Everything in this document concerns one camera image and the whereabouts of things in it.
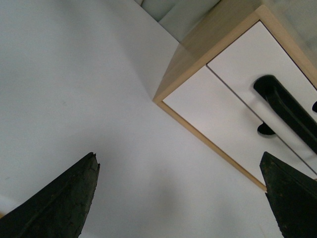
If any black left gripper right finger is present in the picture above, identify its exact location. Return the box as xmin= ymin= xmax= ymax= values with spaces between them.
xmin=260 ymin=152 xmax=317 ymax=238

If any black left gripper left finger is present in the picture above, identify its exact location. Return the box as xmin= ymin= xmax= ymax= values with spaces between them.
xmin=0 ymin=152 xmax=100 ymax=238

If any white drawer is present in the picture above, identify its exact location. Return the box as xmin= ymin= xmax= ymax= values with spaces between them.
xmin=208 ymin=21 xmax=317 ymax=178
xmin=164 ymin=67 xmax=317 ymax=182

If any wooden drawer cabinet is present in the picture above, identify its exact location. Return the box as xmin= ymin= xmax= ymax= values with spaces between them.
xmin=154 ymin=0 xmax=317 ymax=189

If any grey curtain backdrop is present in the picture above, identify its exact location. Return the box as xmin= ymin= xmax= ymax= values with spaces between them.
xmin=136 ymin=0 xmax=317 ymax=53

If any black drawer handle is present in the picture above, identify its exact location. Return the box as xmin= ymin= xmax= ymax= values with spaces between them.
xmin=253 ymin=75 xmax=317 ymax=152

